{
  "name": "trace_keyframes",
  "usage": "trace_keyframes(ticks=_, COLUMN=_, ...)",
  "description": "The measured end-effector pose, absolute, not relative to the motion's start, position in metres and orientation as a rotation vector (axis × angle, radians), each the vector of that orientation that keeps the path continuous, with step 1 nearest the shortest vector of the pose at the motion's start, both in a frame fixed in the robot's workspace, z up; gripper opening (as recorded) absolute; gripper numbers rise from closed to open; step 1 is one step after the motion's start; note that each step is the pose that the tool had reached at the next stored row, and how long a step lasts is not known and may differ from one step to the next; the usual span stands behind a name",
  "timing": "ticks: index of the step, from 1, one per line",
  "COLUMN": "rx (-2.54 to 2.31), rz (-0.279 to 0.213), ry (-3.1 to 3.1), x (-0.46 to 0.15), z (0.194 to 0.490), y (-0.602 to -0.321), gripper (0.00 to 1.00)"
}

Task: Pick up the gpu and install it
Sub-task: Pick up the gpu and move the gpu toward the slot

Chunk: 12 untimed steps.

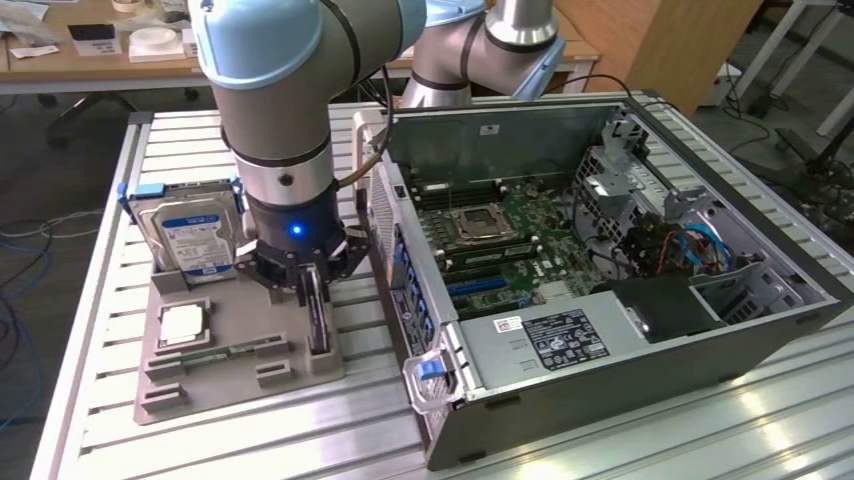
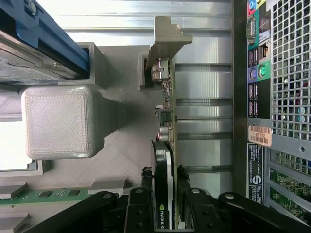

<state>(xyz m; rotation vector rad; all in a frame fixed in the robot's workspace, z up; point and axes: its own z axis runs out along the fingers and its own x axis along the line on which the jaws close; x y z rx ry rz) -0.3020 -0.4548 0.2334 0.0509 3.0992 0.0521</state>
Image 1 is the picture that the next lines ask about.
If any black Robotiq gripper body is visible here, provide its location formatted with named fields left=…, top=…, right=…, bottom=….
left=245, top=186, right=349, bottom=290

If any black graphics card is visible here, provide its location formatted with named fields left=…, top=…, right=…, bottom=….
left=296, top=264, right=333, bottom=354

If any grey plastic parts rack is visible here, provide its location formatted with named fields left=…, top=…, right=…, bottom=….
left=132, top=208, right=349, bottom=427

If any hard disk with blue caddy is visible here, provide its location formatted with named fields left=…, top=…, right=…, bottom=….
left=116, top=174, right=248, bottom=289

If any silver CPU chip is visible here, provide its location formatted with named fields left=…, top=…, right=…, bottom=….
left=158, top=305, right=205, bottom=347

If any green RAM stick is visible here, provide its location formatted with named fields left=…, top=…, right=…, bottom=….
left=176, top=335, right=282, bottom=363

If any blue expansion slot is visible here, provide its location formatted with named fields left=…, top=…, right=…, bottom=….
left=447, top=273, right=509, bottom=298

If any CPU socket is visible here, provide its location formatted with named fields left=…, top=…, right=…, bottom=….
left=451, top=205, right=509, bottom=247

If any green motherboard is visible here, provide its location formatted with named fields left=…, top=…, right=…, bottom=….
left=401, top=169, right=603, bottom=322

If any grey power supply unit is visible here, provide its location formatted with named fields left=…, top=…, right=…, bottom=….
left=459, top=291, right=652, bottom=392

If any perforated metal drive cage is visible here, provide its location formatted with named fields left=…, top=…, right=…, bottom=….
left=571, top=118, right=669, bottom=242

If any black chair base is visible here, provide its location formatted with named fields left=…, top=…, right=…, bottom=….
left=34, top=87, right=202, bottom=149

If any white box with round dish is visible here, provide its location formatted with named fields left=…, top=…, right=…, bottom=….
left=126, top=26, right=188, bottom=65

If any open black PC case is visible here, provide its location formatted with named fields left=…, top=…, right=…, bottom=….
left=350, top=89, right=843, bottom=472

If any wooden desk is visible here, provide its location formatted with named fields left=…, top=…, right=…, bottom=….
left=0, top=0, right=603, bottom=96

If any black and white box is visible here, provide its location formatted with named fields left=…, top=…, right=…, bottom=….
left=66, top=23, right=124, bottom=58

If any metal disk bay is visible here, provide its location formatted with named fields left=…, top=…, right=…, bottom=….
left=685, top=252, right=790, bottom=327

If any wooden cabinet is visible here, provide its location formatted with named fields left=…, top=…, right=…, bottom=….
left=552, top=0, right=765, bottom=117

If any black floor equipment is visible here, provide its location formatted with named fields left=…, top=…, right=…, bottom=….
left=771, top=126, right=854, bottom=232

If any white floor cable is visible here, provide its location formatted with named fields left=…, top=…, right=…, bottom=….
left=0, top=208, right=106, bottom=240

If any blue floor cable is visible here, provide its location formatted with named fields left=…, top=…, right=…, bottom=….
left=0, top=238, right=53, bottom=429

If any black cable behind case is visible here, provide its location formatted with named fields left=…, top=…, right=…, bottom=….
left=551, top=74, right=683, bottom=112

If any blue disk wire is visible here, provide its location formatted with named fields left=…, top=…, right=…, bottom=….
left=671, top=223, right=736, bottom=274

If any white table frame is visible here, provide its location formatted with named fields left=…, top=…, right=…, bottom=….
left=731, top=0, right=854, bottom=137

